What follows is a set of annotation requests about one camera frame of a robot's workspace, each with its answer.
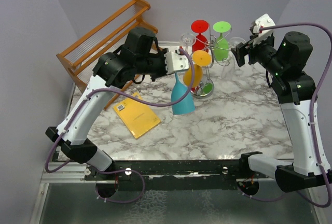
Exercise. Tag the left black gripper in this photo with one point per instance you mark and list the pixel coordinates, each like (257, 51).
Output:
(161, 55)

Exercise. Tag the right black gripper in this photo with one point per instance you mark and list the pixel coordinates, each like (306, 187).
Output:
(241, 50)

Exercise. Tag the green plastic wine glass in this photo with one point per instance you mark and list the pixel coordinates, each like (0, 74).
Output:
(221, 46)

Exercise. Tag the orange plastic wine glass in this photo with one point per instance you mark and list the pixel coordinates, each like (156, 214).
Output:
(201, 59)

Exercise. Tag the clear champagne flute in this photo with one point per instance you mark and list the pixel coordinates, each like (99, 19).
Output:
(187, 40)
(229, 63)

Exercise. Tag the red plastic wine glass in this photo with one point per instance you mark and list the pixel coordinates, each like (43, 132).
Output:
(200, 26)

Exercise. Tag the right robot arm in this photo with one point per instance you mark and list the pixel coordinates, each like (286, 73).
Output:
(294, 89)

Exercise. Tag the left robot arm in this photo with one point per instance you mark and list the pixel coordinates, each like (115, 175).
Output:
(111, 73)

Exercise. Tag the chrome wine glass rack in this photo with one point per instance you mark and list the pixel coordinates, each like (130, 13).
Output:
(206, 86)

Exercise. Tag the wooden shelf rack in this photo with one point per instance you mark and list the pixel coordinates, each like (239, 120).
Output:
(80, 57)

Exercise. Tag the yellow book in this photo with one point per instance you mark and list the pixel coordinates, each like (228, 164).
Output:
(139, 118)

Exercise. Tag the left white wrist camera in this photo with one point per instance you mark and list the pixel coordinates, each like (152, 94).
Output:
(175, 63)

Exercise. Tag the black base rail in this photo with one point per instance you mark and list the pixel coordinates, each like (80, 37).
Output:
(169, 175)

